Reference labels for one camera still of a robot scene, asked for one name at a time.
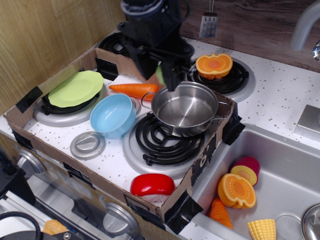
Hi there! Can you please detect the yellow toy corn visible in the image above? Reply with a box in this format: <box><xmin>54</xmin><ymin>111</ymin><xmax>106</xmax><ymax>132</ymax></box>
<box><xmin>247</xmin><ymin>219</ymin><xmax>277</xmax><ymax>240</ymax></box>

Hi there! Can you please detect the orange toy carrot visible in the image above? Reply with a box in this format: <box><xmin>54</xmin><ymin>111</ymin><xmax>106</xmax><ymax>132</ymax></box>
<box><xmin>108</xmin><ymin>83</ymin><xmax>160</xmax><ymax>100</ymax></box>

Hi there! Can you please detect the light blue plastic bowl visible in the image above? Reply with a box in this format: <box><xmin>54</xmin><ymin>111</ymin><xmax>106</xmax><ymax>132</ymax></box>
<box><xmin>90</xmin><ymin>94</ymin><xmax>136</xmax><ymax>139</ymax></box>

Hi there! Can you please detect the back left black burner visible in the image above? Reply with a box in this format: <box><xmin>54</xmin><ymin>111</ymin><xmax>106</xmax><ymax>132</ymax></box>
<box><xmin>97</xmin><ymin>32</ymin><xmax>130</xmax><ymax>57</ymax></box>

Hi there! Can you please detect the silver oven knob right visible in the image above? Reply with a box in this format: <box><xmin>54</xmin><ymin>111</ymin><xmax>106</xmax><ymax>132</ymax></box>
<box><xmin>102</xmin><ymin>202</ymin><xmax>139</xmax><ymax>238</ymax></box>

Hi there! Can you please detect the orange pumpkin half in sink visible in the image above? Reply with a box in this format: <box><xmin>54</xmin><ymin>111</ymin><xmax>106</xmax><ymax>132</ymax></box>
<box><xmin>217</xmin><ymin>173</ymin><xmax>257</xmax><ymax>209</ymax></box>

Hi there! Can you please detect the silver pot lid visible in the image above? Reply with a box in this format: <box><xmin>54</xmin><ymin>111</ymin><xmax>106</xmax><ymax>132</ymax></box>
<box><xmin>301</xmin><ymin>203</ymin><xmax>320</xmax><ymax>240</ymax></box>

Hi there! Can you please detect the silver oven knob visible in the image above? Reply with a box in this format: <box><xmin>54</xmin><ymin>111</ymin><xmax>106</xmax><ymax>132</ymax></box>
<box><xmin>17</xmin><ymin>149</ymin><xmax>47</xmax><ymax>179</ymax></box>
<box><xmin>102</xmin><ymin>202</ymin><xmax>139</xmax><ymax>238</ymax></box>

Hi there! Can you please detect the grey faucet base block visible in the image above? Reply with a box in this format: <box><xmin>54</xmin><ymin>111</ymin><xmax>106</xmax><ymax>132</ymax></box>
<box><xmin>294</xmin><ymin>104</ymin><xmax>320</xmax><ymax>142</ymax></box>

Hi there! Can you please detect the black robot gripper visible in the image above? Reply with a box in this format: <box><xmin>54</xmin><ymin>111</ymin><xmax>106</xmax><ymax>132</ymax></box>
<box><xmin>118</xmin><ymin>0</ymin><xmax>194</xmax><ymax>92</ymax></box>

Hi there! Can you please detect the light green toy broccoli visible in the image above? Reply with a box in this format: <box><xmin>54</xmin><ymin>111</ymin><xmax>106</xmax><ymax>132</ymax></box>
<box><xmin>155</xmin><ymin>65</ymin><xmax>166</xmax><ymax>86</ymax></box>

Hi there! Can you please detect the back right black burner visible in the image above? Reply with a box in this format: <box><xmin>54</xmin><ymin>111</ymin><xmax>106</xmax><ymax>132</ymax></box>
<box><xmin>187</xmin><ymin>58</ymin><xmax>256</xmax><ymax>103</ymax></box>

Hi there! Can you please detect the orange carrot in sink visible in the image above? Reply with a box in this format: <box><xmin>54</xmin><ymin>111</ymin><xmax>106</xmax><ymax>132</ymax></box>
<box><xmin>209</xmin><ymin>198</ymin><xmax>233</xmax><ymax>230</ymax></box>

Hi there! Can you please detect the orange toy bottom left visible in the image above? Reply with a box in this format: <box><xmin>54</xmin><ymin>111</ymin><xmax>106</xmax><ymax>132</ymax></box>
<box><xmin>42</xmin><ymin>219</ymin><xmax>68</xmax><ymax>236</ymax></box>

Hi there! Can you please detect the orange pumpkin half on burner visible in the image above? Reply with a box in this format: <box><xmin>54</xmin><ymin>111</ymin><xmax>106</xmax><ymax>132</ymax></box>
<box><xmin>195</xmin><ymin>53</ymin><xmax>234</xmax><ymax>80</ymax></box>

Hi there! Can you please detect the black burner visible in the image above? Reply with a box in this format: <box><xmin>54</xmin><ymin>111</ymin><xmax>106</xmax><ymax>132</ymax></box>
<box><xmin>122</xmin><ymin>111</ymin><xmax>208</xmax><ymax>180</ymax></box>
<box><xmin>33</xmin><ymin>87</ymin><xmax>107</xmax><ymax>128</ymax></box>
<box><xmin>187</xmin><ymin>58</ymin><xmax>256</xmax><ymax>103</ymax></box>
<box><xmin>97</xmin><ymin>32</ymin><xmax>130</xmax><ymax>57</ymax></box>

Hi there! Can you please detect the front left black burner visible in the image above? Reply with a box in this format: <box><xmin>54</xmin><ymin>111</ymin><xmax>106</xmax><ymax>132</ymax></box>
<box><xmin>33</xmin><ymin>87</ymin><xmax>107</xmax><ymax>128</ymax></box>

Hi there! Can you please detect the brown cardboard fence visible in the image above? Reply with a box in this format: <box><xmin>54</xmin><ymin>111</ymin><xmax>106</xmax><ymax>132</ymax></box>
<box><xmin>4</xmin><ymin>48</ymin><xmax>239</xmax><ymax>234</ymax></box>

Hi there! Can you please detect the grey faucet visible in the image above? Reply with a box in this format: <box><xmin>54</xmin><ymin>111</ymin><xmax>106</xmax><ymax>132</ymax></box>
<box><xmin>289</xmin><ymin>0</ymin><xmax>320</xmax><ymax>51</ymax></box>

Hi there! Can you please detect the front right black burner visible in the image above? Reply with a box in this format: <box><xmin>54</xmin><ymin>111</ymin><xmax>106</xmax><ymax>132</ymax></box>
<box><xmin>122</xmin><ymin>111</ymin><xmax>208</xmax><ymax>180</ymax></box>

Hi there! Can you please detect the red peach half toy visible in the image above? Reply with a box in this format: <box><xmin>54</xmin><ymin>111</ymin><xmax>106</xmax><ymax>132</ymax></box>
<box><xmin>230</xmin><ymin>156</ymin><xmax>261</xmax><ymax>186</ymax></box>

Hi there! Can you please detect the silver oven knob left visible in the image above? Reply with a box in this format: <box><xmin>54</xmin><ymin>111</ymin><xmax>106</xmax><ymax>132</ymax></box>
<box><xmin>17</xmin><ymin>149</ymin><xmax>47</xmax><ymax>179</ymax></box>

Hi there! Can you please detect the silver stove knob front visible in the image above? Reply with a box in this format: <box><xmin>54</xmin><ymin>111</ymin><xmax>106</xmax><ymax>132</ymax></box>
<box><xmin>70</xmin><ymin>131</ymin><xmax>106</xmax><ymax>160</ymax></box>

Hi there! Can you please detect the black cable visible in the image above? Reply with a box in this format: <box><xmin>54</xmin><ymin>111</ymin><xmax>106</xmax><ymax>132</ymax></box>
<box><xmin>0</xmin><ymin>211</ymin><xmax>42</xmax><ymax>240</ymax></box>

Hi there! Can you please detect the stainless steel pot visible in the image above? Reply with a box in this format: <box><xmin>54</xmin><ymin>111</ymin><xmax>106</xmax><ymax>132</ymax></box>
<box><xmin>140</xmin><ymin>81</ymin><xmax>232</xmax><ymax>137</ymax></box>

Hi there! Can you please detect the hanging silver spatula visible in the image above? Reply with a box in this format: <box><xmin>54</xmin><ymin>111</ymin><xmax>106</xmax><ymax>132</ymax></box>
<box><xmin>199</xmin><ymin>0</ymin><xmax>218</xmax><ymax>38</ymax></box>

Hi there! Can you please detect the red toy cheese wedge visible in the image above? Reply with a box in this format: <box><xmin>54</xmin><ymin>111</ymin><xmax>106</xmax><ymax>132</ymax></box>
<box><xmin>130</xmin><ymin>173</ymin><xmax>176</xmax><ymax>203</ymax></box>

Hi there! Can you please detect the silver sink basin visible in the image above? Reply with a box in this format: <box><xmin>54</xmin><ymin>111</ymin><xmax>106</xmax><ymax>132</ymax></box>
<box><xmin>192</xmin><ymin>124</ymin><xmax>320</xmax><ymax>240</ymax></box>

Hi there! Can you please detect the light green plastic plate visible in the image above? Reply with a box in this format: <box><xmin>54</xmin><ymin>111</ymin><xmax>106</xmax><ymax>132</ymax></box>
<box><xmin>48</xmin><ymin>70</ymin><xmax>104</xmax><ymax>108</ymax></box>

